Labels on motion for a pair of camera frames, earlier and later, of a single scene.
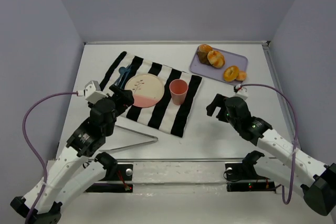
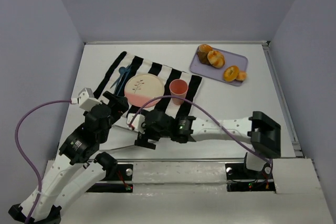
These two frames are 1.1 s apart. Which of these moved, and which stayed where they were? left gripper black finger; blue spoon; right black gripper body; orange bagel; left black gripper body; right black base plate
Moved: left gripper black finger; right black gripper body
Stayed: left black gripper body; right black base plate; blue spoon; orange bagel
